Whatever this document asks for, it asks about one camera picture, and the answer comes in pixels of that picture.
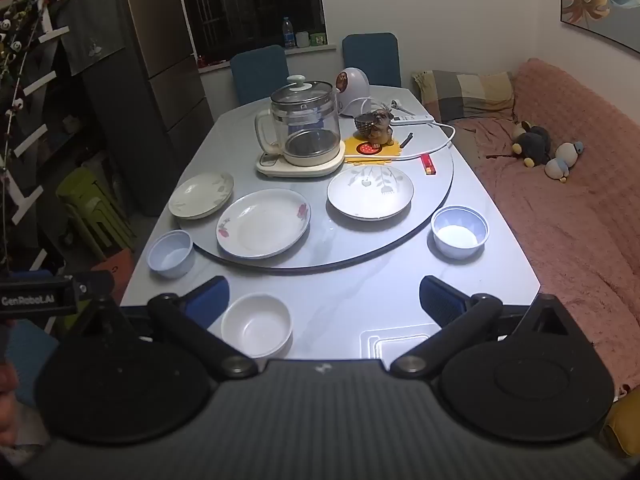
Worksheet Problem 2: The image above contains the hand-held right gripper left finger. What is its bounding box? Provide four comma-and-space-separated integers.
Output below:
75, 276, 260, 380

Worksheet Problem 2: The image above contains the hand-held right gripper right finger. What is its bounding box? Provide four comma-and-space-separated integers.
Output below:
391, 275, 583, 380

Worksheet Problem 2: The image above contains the white bowl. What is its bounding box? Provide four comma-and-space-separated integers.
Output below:
221, 293, 293, 359

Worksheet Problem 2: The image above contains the pale blue bowl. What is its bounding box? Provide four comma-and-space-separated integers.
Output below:
147, 229, 195, 279
431, 205, 489, 260

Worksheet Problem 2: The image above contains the red flower pattern plate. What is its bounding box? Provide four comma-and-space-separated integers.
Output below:
216, 188, 312, 260

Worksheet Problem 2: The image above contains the cream leaf pattern plate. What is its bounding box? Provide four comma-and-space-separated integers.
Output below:
168, 172, 235, 221

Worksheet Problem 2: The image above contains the grey leaf pattern plate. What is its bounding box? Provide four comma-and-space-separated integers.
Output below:
327, 164, 415, 222

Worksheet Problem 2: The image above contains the orange cardboard box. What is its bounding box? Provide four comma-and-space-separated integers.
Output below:
92, 250, 135, 306

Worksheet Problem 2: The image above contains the stack of green stools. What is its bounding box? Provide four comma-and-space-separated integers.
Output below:
56, 167, 136, 261

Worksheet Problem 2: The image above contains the grey round turntable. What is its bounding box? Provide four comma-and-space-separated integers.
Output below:
192, 105, 455, 275

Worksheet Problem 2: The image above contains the pink covered sofa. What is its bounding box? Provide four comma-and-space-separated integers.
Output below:
450, 57, 640, 397

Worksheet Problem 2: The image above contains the cream kettle base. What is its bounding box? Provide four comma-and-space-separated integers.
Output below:
256, 139, 347, 179

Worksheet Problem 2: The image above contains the white slatted rack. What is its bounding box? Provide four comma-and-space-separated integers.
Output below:
0, 0, 71, 281

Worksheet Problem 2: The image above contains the yellow flower-shaped coaster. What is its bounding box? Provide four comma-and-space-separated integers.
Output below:
344, 136, 402, 165

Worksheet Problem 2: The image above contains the black plush toy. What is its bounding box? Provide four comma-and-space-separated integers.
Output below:
511, 121, 552, 168

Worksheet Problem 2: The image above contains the brown dog figurine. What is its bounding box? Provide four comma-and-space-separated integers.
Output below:
355, 109, 396, 147

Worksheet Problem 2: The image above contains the blue white penguin plush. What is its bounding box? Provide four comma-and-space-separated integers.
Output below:
544, 141, 585, 183

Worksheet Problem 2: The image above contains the glass electric kettle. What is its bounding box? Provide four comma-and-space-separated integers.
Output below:
254, 75, 342, 167

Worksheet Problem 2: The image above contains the plaid pillow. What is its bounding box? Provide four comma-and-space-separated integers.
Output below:
412, 69, 516, 122

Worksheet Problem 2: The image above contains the yellow bag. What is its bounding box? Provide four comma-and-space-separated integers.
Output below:
602, 390, 640, 457

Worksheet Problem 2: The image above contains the dark grey refrigerator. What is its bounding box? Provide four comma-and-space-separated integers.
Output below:
82, 0, 216, 216

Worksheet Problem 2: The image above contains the white round appliance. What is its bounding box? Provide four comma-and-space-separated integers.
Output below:
335, 67, 372, 117

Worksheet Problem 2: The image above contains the blue padded chair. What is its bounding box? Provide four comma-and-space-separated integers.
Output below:
342, 33, 402, 89
230, 45, 291, 107

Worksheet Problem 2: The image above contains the dark teal cloth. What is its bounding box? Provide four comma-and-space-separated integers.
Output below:
55, 0, 126, 77

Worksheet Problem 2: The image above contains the dark grilled window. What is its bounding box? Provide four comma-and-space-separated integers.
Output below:
175, 0, 321, 52

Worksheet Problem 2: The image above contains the white power cable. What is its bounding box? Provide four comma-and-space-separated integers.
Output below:
390, 121, 457, 162

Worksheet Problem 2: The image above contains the leaf print wall poster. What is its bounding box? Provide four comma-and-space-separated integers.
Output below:
559, 0, 640, 55

